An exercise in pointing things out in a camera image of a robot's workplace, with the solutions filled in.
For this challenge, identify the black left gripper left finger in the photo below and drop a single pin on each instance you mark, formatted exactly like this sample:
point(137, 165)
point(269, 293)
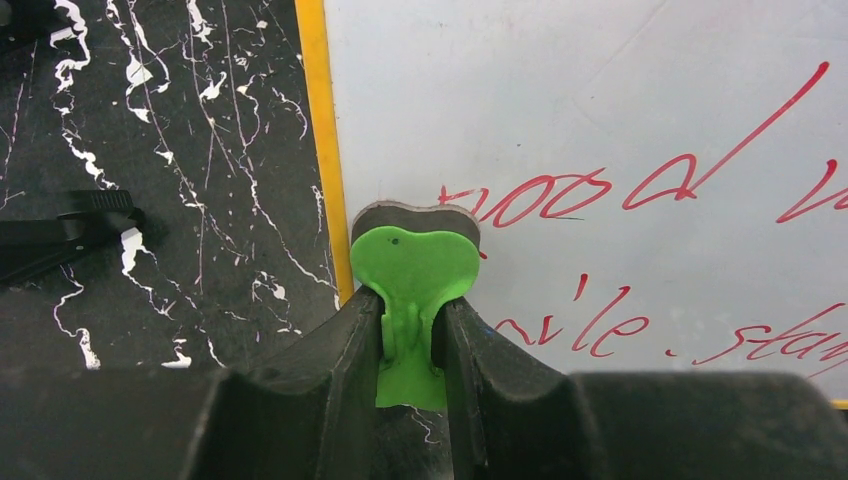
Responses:
point(307, 413)

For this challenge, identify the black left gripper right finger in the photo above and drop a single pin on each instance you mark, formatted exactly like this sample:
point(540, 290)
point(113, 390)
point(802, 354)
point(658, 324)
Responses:
point(513, 417)

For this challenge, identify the green black whiteboard eraser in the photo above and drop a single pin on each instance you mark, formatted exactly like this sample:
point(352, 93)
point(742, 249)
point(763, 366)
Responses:
point(417, 259)

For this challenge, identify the orange framed whiteboard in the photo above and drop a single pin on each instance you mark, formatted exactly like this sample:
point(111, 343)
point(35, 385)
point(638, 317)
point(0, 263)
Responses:
point(659, 184)

